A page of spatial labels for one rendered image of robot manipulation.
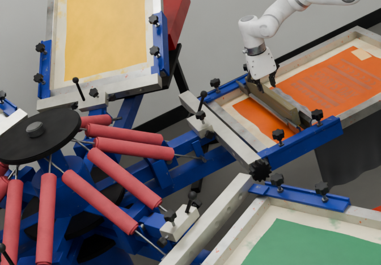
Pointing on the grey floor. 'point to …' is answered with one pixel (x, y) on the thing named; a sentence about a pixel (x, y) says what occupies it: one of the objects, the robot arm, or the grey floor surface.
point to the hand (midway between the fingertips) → (266, 85)
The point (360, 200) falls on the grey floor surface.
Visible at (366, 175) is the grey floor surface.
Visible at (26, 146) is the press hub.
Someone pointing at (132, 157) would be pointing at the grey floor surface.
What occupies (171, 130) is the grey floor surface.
